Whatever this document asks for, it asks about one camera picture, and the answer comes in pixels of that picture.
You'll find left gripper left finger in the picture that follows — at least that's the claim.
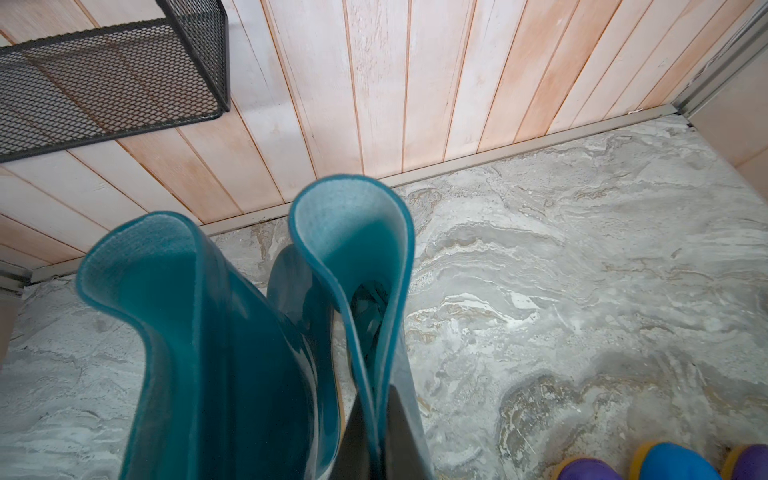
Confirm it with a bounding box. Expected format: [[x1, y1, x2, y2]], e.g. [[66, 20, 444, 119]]
[[329, 396, 371, 480]]

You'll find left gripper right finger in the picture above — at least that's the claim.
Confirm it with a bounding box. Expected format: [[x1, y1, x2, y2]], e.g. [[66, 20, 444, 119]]
[[384, 386, 429, 480]]

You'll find teal rain boot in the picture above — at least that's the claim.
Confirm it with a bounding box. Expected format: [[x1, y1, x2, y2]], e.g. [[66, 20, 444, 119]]
[[76, 212, 342, 479], [267, 175, 434, 479]]

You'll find black mesh wall basket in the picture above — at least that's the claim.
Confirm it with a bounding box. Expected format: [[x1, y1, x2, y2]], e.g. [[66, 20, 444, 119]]
[[1, 1, 231, 162]]

